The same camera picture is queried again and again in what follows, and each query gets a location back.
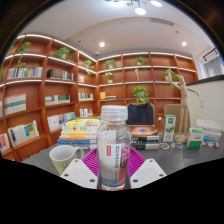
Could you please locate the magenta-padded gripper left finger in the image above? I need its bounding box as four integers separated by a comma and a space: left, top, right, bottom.
59, 147, 101, 190

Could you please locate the tall green white carton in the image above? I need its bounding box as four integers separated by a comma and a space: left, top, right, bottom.
162, 114, 177, 143

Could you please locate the black ceiling track rail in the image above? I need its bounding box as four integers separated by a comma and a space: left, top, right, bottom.
203, 47, 221, 63

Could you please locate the grey curtain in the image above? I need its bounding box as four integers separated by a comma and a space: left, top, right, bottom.
203, 54, 224, 78

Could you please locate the wooden artist mannequin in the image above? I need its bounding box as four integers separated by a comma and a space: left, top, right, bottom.
167, 70, 201, 144

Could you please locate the dark office chair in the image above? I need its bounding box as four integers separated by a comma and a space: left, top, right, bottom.
125, 102, 157, 127

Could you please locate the wooden bookshelf unit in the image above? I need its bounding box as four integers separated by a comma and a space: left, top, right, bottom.
0, 32, 199, 161

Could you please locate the colourful book stack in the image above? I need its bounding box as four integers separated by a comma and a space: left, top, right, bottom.
56, 118, 102, 151

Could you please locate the branching ceiling lamp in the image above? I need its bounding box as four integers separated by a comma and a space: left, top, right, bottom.
104, 0, 164, 17

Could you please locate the dark book stack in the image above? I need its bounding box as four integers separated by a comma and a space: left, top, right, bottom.
128, 124, 161, 151

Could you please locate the clear plastic water bottle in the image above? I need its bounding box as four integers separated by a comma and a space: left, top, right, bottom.
96, 105, 133, 191

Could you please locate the beige chair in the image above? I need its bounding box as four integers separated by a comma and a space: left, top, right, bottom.
163, 103, 183, 134

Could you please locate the ceiling air vent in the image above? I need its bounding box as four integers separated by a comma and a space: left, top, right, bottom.
148, 17, 175, 27

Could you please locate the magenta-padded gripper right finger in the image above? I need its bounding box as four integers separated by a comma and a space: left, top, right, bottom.
127, 147, 167, 190

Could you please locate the yellow striped white mug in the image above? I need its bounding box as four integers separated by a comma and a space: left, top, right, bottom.
48, 144, 85, 176

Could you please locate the small green white box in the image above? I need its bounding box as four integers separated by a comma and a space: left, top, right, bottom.
185, 127, 206, 149

